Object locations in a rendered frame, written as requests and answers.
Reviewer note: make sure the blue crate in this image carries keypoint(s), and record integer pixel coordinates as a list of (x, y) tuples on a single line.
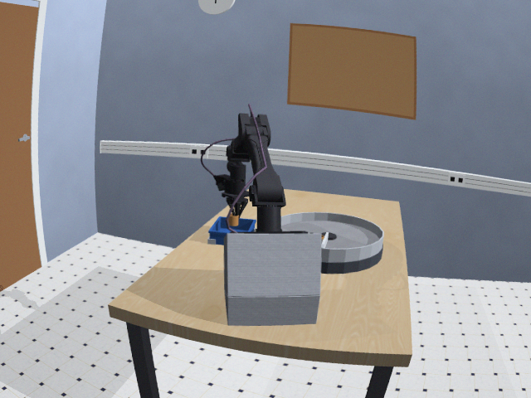
[(217, 230)]

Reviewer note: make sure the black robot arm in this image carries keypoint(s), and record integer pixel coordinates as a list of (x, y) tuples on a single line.
[(266, 192)]

